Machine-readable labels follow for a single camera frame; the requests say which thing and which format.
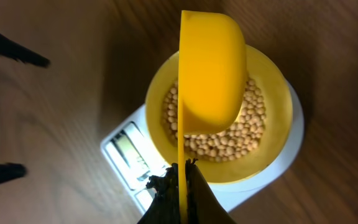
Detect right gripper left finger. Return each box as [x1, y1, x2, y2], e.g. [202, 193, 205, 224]
[137, 163, 180, 224]

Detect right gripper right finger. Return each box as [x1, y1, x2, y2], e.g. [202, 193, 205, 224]
[185, 159, 236, 224]

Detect yellow measuring scoop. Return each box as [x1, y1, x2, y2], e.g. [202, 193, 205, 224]
[177, 11, 247, 223]

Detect white digital kitchen scale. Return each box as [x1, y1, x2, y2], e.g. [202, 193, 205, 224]
[101, 89, 305, 213]

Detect soybeans in bowl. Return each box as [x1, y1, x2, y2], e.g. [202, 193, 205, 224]
[162, 78, 267, 162]

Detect pale yellow bowl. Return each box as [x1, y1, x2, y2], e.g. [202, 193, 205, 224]
[145, 46, 293, 185]

